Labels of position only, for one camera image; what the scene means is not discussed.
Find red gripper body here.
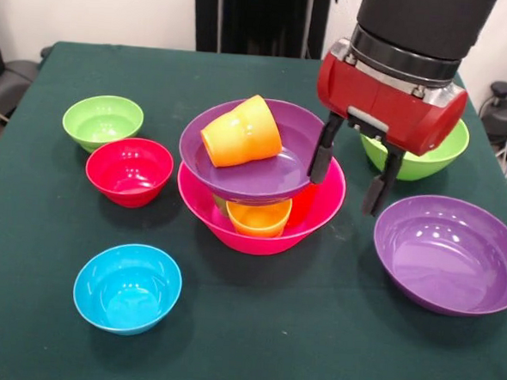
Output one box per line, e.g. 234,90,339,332
312,35,473,160

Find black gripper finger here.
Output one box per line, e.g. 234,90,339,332
360,140,407,220
306,110,345,187

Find purple bowl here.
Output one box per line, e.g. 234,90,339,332
369,191,507,320
174,93,333,209

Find large green bowl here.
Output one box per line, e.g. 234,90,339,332
356,113,472,186

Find red cup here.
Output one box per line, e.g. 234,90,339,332
285,182,320,232

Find orange cup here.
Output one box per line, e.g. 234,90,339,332
198,90,287,173

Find yellow cup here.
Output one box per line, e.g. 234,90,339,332
223,193,294,240

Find green cup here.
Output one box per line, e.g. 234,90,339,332
211,193,231,218

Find large pink bowl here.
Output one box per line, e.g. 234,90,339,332
173,148,349,261

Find blue bowl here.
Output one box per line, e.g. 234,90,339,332
70,240,186,340

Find black floor stand base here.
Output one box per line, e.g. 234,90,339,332
0,57,42,120
476,79,507,144

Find dark green tablecloth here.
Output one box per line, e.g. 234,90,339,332
0,37,507,380

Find small red bowl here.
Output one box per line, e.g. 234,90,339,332
83,134,176,211

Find small green bowl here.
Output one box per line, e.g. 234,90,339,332
59,92,146,157

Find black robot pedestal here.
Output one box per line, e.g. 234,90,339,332
183,0,339,62

